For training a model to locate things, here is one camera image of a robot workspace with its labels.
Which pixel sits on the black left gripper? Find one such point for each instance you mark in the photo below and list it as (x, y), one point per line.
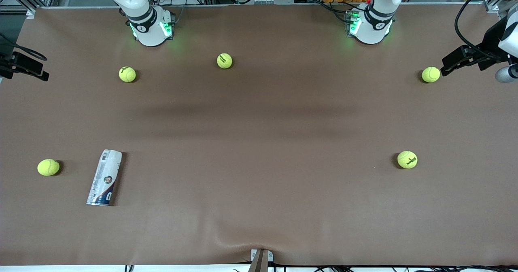
(488, 45)

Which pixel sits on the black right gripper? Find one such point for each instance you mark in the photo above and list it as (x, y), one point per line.
(16, 62)

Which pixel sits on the silver tennis ball can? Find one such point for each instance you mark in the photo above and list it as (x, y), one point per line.
(104, 177)

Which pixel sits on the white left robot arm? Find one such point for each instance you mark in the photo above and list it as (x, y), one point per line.
(370, 29)

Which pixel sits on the yellow-green tennis ball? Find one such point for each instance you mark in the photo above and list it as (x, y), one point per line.
(48, 167)
(430, 74)
(127, 74)
(224, 60)
(407, 159)

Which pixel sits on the brown table cover mat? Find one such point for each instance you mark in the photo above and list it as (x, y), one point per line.
(259, 203)

